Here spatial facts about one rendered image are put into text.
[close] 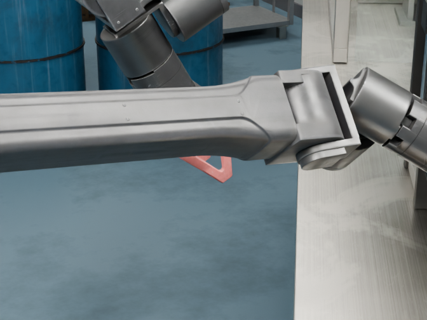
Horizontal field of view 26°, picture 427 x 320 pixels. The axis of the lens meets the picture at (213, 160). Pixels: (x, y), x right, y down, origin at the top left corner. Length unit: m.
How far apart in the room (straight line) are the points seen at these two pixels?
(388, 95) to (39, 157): 0.33
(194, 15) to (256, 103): 0.19
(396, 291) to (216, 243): 2.05
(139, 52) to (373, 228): 0.45
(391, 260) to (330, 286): 0.10
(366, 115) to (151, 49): 0.23
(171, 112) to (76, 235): 2.48
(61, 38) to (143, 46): 3.24
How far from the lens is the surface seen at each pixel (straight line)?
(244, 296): 2.81
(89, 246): 3.12
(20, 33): 4.08
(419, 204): 1.29
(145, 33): 0.92
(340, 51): 1.92
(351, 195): 1.32
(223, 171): 1.00
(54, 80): 4.17
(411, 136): 0.86
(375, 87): 0.85
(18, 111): 0.68
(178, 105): 0.74
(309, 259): 1.14
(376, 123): 0.85
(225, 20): 5.57
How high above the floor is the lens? 1.44
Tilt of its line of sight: 22 degrees down
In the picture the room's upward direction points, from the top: straight up
